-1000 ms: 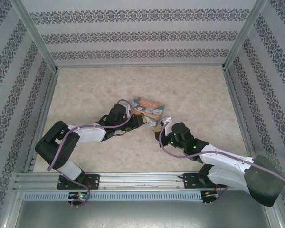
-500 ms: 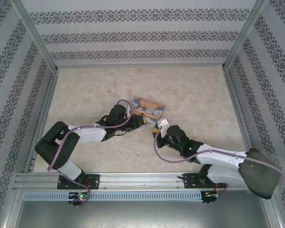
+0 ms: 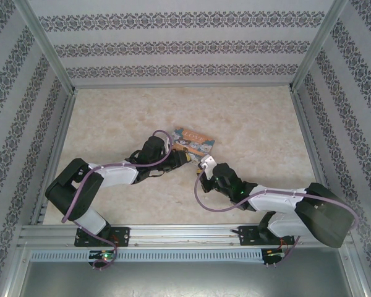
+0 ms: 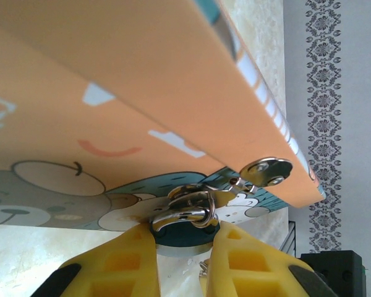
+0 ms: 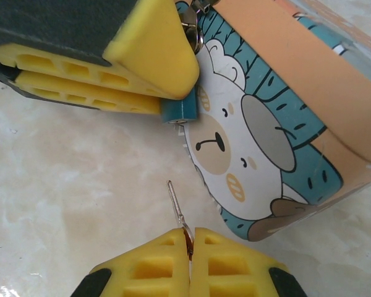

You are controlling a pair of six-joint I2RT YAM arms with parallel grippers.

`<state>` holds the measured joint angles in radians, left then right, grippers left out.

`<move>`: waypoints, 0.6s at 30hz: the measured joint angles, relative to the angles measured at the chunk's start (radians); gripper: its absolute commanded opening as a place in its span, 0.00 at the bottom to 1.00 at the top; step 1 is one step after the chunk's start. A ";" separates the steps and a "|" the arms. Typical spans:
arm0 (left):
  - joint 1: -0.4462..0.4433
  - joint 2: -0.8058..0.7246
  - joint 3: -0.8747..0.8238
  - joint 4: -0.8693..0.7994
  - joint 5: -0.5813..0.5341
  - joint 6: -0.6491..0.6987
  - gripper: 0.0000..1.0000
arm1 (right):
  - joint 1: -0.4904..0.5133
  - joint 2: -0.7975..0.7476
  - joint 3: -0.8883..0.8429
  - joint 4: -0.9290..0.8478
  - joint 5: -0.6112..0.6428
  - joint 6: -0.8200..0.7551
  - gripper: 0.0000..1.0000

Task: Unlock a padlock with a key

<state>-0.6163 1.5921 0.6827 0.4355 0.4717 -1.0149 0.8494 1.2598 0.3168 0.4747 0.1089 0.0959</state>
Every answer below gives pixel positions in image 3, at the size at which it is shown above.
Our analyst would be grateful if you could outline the slotted grey cable duct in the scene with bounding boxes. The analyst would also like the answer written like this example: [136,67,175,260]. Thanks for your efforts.
[29,248,264,264]

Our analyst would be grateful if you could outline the small controller circuit board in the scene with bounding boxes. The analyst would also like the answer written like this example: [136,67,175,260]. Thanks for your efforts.
[263,247,286,258]
[88,249,117,261]

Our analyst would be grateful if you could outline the aluminium table side rail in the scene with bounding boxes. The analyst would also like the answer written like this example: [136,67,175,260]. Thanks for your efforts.
[289,85,339,223]
[32,88,78,224]

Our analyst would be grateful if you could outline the aluminium frame corner post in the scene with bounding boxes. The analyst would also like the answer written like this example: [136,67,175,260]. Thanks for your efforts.
[289,0,349,90]
[12,0,78,93]

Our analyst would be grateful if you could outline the orange LOVE printed tin box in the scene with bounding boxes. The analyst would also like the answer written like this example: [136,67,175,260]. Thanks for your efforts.
[171,125,217,164]

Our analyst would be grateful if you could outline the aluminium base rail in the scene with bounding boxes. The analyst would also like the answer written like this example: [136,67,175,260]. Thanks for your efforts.
[17,223,352,249]

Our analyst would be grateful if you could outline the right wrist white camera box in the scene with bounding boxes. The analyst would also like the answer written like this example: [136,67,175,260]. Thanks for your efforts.
[198,154,218,171]

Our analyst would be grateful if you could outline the grey sheet metal panel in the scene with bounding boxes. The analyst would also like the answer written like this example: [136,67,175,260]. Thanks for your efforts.
[17,246,364,297]

